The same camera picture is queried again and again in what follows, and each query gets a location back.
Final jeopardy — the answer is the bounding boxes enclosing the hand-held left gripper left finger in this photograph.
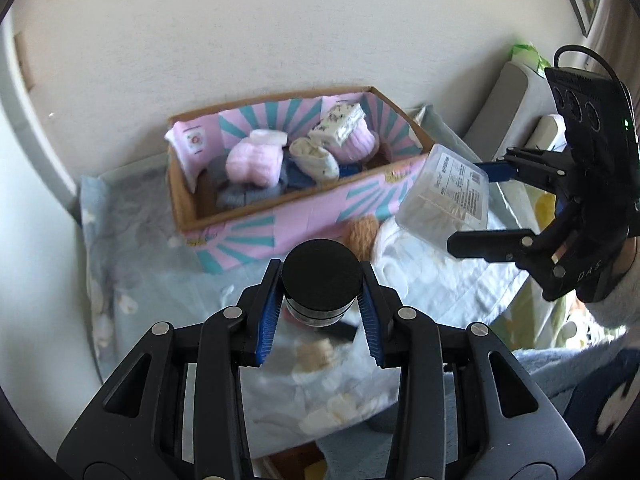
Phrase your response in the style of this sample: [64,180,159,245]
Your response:
[57,258,282,468]

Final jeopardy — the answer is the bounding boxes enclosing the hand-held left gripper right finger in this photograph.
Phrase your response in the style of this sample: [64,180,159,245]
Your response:
[359,261,587,468]

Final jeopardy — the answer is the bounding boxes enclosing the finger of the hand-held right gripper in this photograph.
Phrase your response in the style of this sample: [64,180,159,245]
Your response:
[446,228,539,265]
[475,146,574,194]

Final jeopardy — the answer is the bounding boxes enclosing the clear plastic box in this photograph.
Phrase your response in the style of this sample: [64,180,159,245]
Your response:
[395,143,490,260]

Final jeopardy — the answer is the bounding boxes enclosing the black round jar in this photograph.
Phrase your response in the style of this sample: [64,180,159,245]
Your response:
[281,241,362,328]

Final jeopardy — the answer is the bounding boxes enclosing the pink teal cardboard box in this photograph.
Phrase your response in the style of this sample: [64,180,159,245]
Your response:
[165,86,437,275]

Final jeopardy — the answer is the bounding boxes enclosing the grey towel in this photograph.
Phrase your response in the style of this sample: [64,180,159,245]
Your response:
[207,155,288,207]

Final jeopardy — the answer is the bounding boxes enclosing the blue sock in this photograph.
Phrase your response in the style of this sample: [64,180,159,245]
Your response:
[282,157,321,192]

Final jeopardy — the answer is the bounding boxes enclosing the pale pink knitted sock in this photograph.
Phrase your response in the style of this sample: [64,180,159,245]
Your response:
[226,129,288,188]

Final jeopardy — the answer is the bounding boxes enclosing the white dotted sock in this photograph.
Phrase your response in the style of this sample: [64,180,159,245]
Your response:
[290,139,342,183]

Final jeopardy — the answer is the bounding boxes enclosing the white floral sock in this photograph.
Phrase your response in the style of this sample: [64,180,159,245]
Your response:
[307,102,366,148]

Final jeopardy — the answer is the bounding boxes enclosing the person's right forearm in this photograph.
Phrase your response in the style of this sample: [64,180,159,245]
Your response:
[579,237,640,342]

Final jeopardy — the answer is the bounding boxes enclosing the white pillow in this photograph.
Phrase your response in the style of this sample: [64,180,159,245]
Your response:
[530,115,572,153]

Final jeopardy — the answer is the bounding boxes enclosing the grey cushion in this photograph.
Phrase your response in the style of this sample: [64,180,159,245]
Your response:
[462,60,557,153]

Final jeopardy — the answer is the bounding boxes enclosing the brown fuzzy sock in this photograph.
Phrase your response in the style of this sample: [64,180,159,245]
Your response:
[347,215,385,262]

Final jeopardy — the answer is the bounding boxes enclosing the green white packet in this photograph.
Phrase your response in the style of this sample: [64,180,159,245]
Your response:
[510,42,551,73]

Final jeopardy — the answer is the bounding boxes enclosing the wooden strike plate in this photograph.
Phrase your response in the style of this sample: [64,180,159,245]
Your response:
[14,32,36,92]

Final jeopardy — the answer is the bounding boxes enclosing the black cable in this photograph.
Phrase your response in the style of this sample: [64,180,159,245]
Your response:
[554,44,632,111]

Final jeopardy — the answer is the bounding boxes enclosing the grey door frame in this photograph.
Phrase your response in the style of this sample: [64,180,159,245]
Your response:
[0,22,83,223]

